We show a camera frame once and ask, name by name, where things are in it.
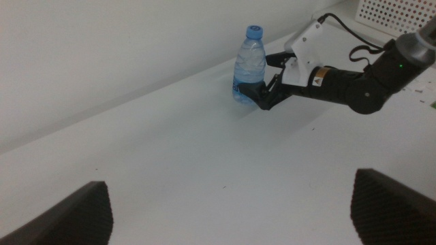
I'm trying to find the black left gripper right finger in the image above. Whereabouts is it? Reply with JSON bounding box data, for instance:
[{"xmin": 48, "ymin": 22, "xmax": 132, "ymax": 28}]
[{"xmin": 349, "ymin": 168, "xmax": 436, "ymax": 245}]

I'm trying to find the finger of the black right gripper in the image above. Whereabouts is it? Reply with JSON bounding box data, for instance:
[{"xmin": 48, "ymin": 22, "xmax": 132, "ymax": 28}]
[
  {"xmin": 265, "ymin": 52, "xmax": 296, "ymax": 68},
  {"xmin": 238, "ymin": 81, "xmax": 273, "ymax": 112}
]

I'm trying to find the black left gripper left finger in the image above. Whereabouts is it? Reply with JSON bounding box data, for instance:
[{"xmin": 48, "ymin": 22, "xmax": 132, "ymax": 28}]
[{"xmin": 0, "ymin": 180, "xmax": 114, "ymax": 245}]

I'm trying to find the blue-capped water bottle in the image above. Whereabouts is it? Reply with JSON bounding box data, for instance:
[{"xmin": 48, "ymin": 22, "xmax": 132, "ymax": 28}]
[{"xmin": 232, "ymin": 24, "xmax": 267, "ymax": 106}]

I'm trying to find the white perforated plastic basket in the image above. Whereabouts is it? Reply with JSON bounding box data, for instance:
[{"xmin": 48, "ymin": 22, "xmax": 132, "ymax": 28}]
[{"xmin": 354, "ymin": 0, "xmax": 436, "ymax": 37}]

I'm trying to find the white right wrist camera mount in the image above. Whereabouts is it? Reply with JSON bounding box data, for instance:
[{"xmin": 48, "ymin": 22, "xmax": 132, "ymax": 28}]
[{"xmin": 282, "ymin": 20, "xmax": 324, "ymax": 88}]

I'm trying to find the black right camera cable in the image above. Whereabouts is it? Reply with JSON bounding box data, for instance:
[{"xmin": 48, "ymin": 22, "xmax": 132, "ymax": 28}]
[{"xmin": 315, "ymin": 12, "xmax": 396, "ymax": 64}]

